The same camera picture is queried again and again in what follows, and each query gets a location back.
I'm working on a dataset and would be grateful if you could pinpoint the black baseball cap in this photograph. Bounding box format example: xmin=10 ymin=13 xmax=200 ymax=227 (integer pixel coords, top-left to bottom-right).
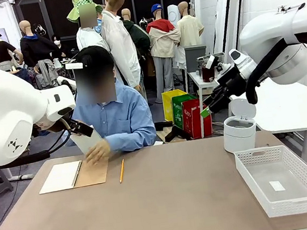
xmin=71 ymin=42 xmax=116 ymax=78

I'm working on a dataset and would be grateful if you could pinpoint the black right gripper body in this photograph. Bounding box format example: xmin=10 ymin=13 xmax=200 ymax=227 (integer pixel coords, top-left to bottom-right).
xmin=215 ymin=63 xmax=251 ymax=100

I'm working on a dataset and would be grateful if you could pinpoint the blue jeans form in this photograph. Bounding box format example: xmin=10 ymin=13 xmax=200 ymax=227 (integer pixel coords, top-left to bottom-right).
xmin=15 ymin=66 xmax=35 ymax=88

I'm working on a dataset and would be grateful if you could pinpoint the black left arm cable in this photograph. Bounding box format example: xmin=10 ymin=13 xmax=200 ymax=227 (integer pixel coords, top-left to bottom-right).
xmin=0 ymin=112 xmax=77 ymax=171

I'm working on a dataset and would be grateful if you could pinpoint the white round lidded bin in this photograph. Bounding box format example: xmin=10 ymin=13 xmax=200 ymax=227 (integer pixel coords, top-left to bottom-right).
xmin=217 ymin=96 xmax=262 ymax=155

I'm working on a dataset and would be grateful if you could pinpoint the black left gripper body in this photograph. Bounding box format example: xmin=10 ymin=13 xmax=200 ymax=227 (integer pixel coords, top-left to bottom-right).
xmin=66 ymin=112 xmax=85 ymax=133

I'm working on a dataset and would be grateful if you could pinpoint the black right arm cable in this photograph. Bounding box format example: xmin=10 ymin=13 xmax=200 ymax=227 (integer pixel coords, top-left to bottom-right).
xmin=238 ymin=32 xmax=307 ymax=106

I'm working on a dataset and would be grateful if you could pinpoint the mannequin green checked hat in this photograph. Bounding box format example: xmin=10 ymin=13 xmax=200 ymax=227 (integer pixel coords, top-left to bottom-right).
xmin=64 ymin=0 xmax=111 ymax=57

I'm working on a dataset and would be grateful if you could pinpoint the white rectangular cap tag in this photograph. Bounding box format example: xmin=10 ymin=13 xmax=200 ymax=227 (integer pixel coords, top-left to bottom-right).
xmin=65 ymin=61 xmax=84 ymax=71

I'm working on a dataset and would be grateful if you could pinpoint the black slim tripod pole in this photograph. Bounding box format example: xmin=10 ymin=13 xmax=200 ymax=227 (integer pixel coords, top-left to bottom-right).
xmin=275 ymin=2 xmax=307 ymax=15

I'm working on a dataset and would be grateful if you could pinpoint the masked person in black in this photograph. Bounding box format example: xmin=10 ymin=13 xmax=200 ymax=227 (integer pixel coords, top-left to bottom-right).
xmin=50 ymin=31 xmax=78 ymax=63

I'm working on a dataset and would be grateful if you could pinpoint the small white table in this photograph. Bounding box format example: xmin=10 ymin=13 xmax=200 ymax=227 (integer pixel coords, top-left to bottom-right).
xmin=186 ymin=67 xmax=225 ymax=116

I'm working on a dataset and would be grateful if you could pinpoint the green recycling bag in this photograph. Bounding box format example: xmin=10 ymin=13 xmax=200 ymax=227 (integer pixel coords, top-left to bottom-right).
xmin=170 ymin=92 xmax=202 ymax=131

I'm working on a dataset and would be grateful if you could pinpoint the mannequin cream shirt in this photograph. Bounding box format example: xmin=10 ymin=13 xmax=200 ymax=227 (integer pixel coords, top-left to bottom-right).
xmin=173 ymin=0 xmax=209 ymax=69

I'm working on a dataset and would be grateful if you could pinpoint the white perforated plastic basket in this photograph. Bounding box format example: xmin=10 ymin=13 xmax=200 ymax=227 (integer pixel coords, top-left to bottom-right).
xmin=234 ymin=141 xmax=307 ymax=222

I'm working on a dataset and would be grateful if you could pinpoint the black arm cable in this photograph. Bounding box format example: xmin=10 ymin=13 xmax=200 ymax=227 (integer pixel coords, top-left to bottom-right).
xmin=238 ymin=32 xmax=307 ymax=106
xmin=0 ymin=112 xmax=77 ymax=171

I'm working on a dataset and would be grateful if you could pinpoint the red recycling bag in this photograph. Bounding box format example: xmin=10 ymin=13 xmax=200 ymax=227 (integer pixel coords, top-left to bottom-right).
xmin=179 ymin=97 xmax=216 ymax=142

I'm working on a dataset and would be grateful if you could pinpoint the metal tray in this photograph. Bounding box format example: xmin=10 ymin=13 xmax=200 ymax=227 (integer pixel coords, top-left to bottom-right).
xmin=196 ymin=52 xmax=227 ymax=71

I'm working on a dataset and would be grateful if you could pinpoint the large white side table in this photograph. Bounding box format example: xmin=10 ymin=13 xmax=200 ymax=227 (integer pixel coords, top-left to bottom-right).
xmin=224 ymin=70 xmax=307 ymax=175

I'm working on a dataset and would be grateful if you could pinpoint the person left forearm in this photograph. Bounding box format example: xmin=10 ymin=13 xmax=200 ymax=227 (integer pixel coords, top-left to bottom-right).
xmin=105 ymin=126 xmax=159 ymax=156

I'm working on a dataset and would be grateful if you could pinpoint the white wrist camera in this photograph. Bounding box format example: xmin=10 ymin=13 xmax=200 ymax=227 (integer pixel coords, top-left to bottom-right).
xmin=56 ymin=73 xmax=79 ymax=97
xmin=204 ymin=52 xmax=233 ymax=75

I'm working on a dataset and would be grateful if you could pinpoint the spiral notebook kraft cover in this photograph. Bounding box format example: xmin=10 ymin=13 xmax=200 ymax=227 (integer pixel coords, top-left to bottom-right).
xmin=35 ymin=156 xmax=113 ymax=195

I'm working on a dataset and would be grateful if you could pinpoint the yellow recycling bag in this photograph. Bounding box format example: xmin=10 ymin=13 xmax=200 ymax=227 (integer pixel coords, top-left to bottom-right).
xmin=160 ymin=88 xmax=191 ymax=123

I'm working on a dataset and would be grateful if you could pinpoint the white paper sheet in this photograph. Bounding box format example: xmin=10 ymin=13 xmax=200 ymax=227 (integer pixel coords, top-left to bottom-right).
xmin=69 ymin=124 xmax=105 ymax=157

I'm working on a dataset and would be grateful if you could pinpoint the yellow pencil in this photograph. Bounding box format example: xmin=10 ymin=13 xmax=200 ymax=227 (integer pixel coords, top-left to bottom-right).
xmin=116 ymin=158 xmax=128 ymax=184

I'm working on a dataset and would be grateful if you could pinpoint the person torso blue shirt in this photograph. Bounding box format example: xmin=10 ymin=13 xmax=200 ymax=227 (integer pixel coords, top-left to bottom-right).
xmin=68 ymin=74 xmax=159 ymax=160

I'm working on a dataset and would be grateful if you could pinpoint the person left hand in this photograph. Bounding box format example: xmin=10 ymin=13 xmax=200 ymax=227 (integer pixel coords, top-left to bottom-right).
xmin=83 ymin=138 xmax=114 ymax=167

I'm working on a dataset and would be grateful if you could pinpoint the mannequin black sweater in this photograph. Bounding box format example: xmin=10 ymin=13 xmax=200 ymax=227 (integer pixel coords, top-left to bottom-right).
xmin=16 ymin=15 xmax=66 ymax=92

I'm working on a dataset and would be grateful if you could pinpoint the black wall pipe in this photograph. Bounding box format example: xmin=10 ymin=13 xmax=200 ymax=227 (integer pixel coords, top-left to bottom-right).
xmin=216 ymin=0 xmax=246 ymax=53
xmin=227 ymin=0 xmax=257 ymax=50

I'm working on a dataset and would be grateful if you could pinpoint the tall mannequin white coat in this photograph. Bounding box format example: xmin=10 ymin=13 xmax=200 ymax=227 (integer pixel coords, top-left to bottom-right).
xmin=96 ymin=0 xmax=145 ymax=99

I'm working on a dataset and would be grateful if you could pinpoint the mannequin dark green hoodie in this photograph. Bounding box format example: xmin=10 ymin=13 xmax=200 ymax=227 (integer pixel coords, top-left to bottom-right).
xmin=120 ymin=5 xmax=158 ymax=96

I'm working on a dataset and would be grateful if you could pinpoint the white rectangular label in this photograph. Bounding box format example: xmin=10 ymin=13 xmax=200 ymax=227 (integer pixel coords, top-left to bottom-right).
xmin=268 ymin=178 xmax=286 ymax=193

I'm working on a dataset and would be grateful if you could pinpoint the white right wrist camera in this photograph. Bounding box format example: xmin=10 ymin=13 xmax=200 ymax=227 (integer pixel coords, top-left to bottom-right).
xmin=204 ymin=52 xmax=233 ymax=75

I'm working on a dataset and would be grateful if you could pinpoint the glass jar dark liquid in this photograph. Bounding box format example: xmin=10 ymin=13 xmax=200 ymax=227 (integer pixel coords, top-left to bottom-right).
xmin=199 ymin=59 xmax=218 ymax=83

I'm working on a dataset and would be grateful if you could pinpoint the black floor stand base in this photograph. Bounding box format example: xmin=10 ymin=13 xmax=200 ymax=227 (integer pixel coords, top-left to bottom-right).
xmin=154 ymin=117 xmax=195 ymax=145

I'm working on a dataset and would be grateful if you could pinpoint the mannequin blue cap red jacket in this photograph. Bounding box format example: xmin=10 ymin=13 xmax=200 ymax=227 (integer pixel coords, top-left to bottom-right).
xmin=142 ymin=1 xmax=190 ymax=104

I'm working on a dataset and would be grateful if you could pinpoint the white oval panel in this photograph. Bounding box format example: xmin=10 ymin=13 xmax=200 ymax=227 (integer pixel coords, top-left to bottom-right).
xmin=166 ymin=3 xmax=182 ymax=28

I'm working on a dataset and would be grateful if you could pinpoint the grey box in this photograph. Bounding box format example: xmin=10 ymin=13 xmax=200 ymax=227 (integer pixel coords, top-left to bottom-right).
xmin=183 ymin=44 xmax=210 ymax=73

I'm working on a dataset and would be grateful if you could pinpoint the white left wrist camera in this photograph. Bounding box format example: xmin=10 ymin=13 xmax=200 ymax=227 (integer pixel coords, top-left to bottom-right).
xmin=56 ymin=73 xmax=79 ymax=97

